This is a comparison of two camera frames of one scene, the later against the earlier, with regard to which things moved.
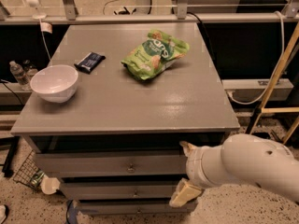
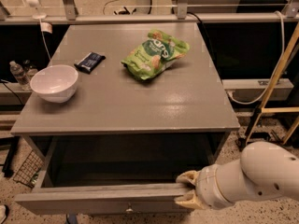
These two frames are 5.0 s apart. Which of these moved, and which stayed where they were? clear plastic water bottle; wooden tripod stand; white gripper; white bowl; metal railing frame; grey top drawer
Moved: grey top drawer; white gripper
Stayed: clear plastic water bottle; wooden tripod stand; white bowl; metal railing frame
